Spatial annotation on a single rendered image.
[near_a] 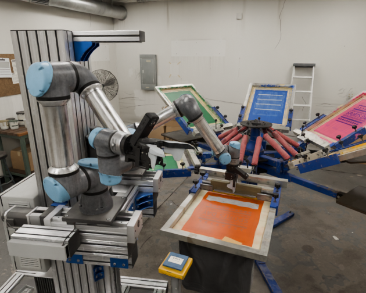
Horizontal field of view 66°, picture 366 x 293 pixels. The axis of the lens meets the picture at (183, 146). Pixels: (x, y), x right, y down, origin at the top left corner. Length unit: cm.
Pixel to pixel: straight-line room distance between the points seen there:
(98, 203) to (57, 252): 25
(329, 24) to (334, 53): 50
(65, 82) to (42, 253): 73
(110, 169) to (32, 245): 57
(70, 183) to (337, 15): 544
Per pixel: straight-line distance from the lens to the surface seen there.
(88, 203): 133
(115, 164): 98
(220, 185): 208
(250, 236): 171
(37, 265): 189
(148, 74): 670
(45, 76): 108
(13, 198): 173
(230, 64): 611
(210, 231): 172
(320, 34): 597
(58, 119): 113
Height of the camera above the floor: 193
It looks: 18 degrees down
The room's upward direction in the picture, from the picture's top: straight up
